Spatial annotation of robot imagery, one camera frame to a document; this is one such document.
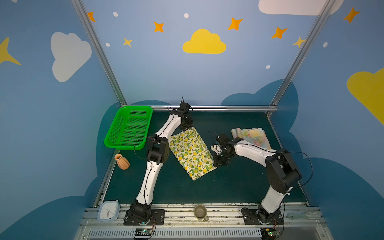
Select lemon print skirt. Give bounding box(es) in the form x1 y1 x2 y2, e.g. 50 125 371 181
169 127 216 181

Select green circuit board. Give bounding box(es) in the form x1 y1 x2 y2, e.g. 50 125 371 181
134 228 154 240
261 228 280 240

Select terracotta ribbed vase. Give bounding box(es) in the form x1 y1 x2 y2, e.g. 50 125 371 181
114 154 130 170

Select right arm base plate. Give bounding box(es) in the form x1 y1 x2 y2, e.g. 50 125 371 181
241 208 284 225

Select olive ceramic mug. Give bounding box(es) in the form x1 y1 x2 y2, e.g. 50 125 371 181
194 205 209 222

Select aluminium frame back rail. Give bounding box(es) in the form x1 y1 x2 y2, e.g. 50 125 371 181
149 105 278 112

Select right green circuit board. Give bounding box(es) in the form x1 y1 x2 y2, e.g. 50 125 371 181
261 228 280 240

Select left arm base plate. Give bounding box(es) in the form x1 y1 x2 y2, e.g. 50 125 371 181
123 209 166 226

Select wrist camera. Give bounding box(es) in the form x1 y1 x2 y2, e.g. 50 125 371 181
211 134 231 154
178 102 191 114

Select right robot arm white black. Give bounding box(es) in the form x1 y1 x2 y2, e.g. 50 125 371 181
211 136 302 215

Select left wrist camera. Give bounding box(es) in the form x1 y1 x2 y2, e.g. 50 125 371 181
178 102 191 114

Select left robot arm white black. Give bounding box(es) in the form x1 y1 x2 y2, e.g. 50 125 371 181
129 105 194 222

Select white square clock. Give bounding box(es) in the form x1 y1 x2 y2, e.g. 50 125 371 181
98 201 121 222

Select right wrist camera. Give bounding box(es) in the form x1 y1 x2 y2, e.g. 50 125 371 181
211 134 231 154

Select pastel floral skirt pink flowers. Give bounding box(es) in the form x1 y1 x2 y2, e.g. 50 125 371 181
231 128 271 149

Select left green circuit board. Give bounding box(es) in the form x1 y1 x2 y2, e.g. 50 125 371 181
134 228 154 240

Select green plastic basket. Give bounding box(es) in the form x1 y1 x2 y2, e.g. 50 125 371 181
104 106 153 151

